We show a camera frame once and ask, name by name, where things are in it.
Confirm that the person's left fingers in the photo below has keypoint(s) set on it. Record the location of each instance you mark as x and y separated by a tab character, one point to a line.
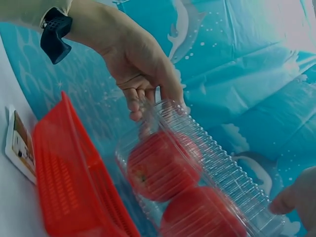
134	103

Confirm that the red tomato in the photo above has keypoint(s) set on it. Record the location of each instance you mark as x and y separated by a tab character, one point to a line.
158	168
197	217

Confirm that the clear plastic clamshell box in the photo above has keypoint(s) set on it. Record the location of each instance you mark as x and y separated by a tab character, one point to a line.
222	172

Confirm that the person's right fingers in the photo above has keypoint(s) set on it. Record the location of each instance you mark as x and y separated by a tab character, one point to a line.
284	202

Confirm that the black wrist band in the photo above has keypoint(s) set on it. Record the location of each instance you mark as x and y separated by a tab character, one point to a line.
55	37

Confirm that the red plastic basket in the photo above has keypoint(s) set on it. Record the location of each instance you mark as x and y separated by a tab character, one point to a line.
66	177

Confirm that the person's left hand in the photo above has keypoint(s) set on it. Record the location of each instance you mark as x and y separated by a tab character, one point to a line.
128	49

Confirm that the person's right hand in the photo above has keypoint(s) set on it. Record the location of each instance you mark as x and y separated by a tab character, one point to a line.
304	197

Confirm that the white printed card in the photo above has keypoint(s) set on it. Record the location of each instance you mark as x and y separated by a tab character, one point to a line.
21	145

